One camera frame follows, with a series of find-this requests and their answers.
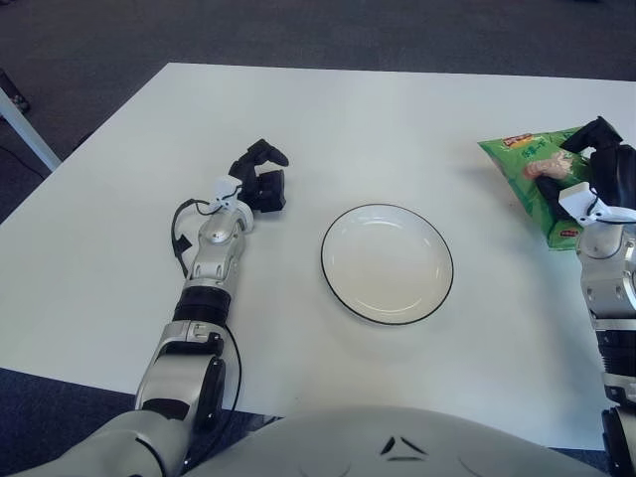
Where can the white plate with black rim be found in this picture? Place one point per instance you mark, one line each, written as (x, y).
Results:
(387, 263)

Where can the green snack bag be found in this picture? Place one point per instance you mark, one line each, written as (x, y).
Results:
(522, 169)

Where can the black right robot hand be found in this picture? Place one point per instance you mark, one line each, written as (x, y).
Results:
(613, 174)

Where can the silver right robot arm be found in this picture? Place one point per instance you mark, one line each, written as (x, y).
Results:
(608, 278)

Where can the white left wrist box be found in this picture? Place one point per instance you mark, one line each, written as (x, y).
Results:
(223, 188)

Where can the black device on floor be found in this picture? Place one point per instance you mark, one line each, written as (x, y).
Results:
(14, 92)

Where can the white table leg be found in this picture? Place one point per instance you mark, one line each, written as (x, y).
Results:
(27, 134)

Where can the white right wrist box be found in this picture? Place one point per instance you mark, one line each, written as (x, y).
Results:
(576, 199)

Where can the grey robot torso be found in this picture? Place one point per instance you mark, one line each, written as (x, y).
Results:
(397, 442)

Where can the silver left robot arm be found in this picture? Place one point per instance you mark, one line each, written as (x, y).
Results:
(216, 243)

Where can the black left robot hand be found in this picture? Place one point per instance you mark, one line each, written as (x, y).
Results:
(266, 191)

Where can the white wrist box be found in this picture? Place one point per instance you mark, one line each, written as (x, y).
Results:
(576, 199)
(223, 188)

